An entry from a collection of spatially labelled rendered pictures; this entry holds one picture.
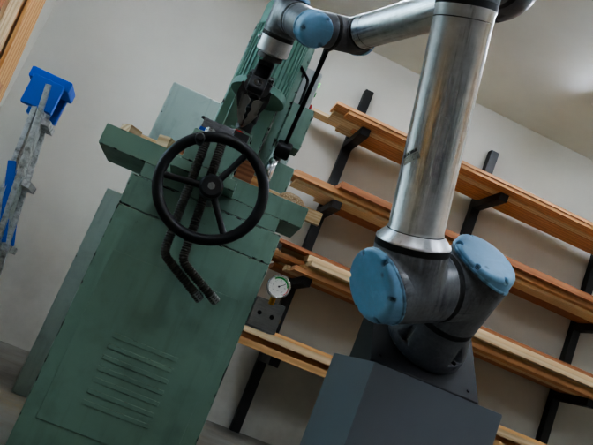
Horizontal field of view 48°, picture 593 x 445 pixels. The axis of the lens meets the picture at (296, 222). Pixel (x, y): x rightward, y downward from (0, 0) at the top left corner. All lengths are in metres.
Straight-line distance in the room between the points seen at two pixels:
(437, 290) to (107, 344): 0.90
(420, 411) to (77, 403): 0.88
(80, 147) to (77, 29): 0.77
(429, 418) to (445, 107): 0.62
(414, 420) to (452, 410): 0.09
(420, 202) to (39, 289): 3.29
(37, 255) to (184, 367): 2.60
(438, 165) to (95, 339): 1.01
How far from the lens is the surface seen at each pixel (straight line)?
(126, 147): 1.88
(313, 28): 1.71
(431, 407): 1.43
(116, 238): 1.83
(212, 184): 1.65
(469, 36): 1.26
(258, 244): 1.83
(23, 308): 4.30
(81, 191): 4.33
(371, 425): 1.39
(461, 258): 1.38
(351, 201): 4.02
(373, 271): 1.28
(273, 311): 1.79
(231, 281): 1.82
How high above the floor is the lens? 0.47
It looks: 12 degrees up
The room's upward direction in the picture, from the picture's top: 22 degrees clockwise
